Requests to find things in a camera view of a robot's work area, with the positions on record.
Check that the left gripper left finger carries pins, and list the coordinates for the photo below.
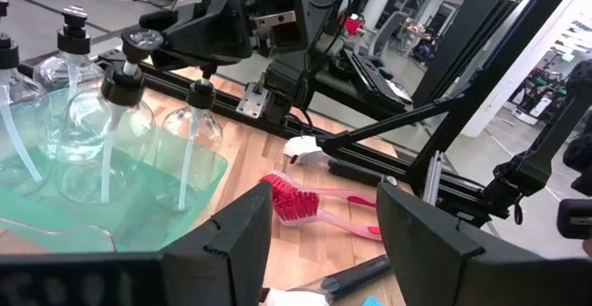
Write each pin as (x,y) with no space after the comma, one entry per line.
(231,260)

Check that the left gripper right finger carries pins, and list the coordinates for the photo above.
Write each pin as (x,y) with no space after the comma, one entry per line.
(430,260)

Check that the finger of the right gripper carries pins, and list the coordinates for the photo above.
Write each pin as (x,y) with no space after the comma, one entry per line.
(208,24)
(199,58)

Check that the clear soap pump bottle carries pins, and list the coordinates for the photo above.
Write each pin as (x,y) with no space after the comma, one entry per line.
(74,40)
(8,54)
(200,95)
(122,86)

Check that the blue scrub sponge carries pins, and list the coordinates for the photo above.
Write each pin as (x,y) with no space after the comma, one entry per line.
(371,302)

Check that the red dish brush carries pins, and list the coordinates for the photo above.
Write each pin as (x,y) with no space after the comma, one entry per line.
(296,204)
(277,179)

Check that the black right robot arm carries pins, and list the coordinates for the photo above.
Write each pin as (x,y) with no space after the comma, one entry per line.
(291,84)

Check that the red object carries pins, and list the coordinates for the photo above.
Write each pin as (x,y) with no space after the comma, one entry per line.
(351,25)

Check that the green translucent plastic bin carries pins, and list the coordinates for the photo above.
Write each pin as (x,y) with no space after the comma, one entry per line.
(139,223)

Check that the grey office chair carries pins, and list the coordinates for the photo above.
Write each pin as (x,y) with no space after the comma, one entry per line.
(386,33)

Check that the black side table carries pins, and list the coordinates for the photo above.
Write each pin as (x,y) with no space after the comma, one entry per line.
(340,94)

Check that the black keyboard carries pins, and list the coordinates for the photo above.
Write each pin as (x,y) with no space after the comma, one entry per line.
(370,79)

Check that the black aluminium rig frame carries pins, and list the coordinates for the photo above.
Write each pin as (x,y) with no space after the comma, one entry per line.
(485,75)

